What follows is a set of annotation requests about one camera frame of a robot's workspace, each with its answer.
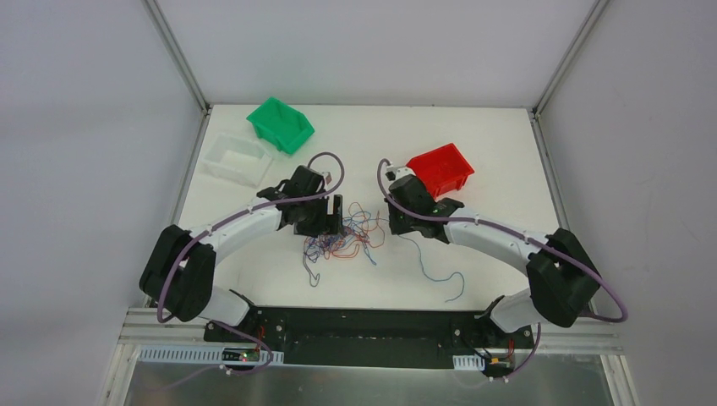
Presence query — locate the orange wire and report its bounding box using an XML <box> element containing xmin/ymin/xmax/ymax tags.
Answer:
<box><xmin>313</xmin><ymin>201</ymin><xmax>389</xmax><ymax>260</ymax></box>

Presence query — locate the blue wire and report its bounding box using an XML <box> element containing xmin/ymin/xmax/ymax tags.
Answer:
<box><xmin>304</xmin><ymin>210</ymin><xmax>466</xmax><ymax>305</ymax></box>

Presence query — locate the red plastic bin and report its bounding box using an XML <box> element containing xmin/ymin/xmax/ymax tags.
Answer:
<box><xmin>407</xmin><ymin>143</ymin><xmax>474</xmax><ymax>199</ymax></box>

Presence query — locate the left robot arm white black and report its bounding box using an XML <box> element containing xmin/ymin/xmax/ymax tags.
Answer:
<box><xmin>139</xmin><ymin>165</ymin><xmax>342</xmax><ymax>343</ymax></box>

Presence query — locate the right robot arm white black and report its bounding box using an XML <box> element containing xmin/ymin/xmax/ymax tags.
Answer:
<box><xmin>381</xmin><ymin>173</ymin><xmax>601</xmax><ymax>347</ymax></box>

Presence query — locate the clear plastic bin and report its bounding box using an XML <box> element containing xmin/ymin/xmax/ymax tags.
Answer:
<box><xmin>200</xmin><ymin>133</ymin><xmax>273</xmax><ymax>188</ymax></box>

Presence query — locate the green plastic bin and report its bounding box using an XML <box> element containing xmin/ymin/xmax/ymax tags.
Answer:
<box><xmin>246</xmin><ymin>97</ymin><xmax>315</xmax><ymax>156</ymax></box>

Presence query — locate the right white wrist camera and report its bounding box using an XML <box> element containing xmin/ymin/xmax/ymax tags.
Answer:
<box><xmin>385</xmin><ymin>162</ymin><xmax>414</xmax><ymax>182</ymax></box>

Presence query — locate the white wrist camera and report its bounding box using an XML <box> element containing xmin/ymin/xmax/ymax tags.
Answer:
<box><xmin>385</xmin><ymin>162</ymin><xmax>414</xmax><ymax>182</ymax></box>
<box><xmin>320</xmin><ymin>171</ymin><xmax>334</xmax><ymax>189</ymax></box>

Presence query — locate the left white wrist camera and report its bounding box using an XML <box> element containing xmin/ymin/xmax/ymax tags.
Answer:
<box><xmin>320</xmin><ymin>171</ymin><xmax>334</xmax><ymax>189</ymax></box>

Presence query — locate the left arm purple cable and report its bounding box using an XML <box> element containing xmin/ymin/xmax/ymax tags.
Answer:
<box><xmin>156</xmin><ymin>151</ymin><xmax>346</xmax><ymax>325</ymax></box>

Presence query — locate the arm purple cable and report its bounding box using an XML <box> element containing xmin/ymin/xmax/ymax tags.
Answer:
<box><xmin>376</xmin><ymin>158</ymin><xmax>630</xmax><ymax>325</ymax></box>
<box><xmin>156</xmin><ymin>151</ymin><xmax>346</xmax><ymax>325</ymax></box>

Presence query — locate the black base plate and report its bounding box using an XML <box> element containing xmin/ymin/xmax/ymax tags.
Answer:
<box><xmin>204</xmin><ymin>304</ymin><xmax>534</xmax><ymax>370</ymax></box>

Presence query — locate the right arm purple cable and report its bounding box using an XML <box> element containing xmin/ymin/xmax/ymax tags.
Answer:
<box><xmin>376</xmin><ymin>158</ymin><xmax>630</xmax><ymax>325</ymax></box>

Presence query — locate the right slotted cable duct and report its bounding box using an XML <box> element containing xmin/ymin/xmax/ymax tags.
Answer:
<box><xmin>452</xmin><ymin>354</ymin><xmax>485</xmax><ymax>371</ymax></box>

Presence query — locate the slotted cable duct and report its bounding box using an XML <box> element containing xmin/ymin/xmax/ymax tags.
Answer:
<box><xmin>452</xmin><ymin>354</ymin><xmax>485</xmax><ymax>371</ymax></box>
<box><xmin>137</xmin><ymin>345</ymin><xmax>284</xmax><ymax>367</ymax></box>

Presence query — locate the left slotted cable duct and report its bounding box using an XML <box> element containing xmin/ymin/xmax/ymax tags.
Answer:
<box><xmin>137</xmin><ymin>345</ymin><xmax>284</xmax><ymax>367</ymax></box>

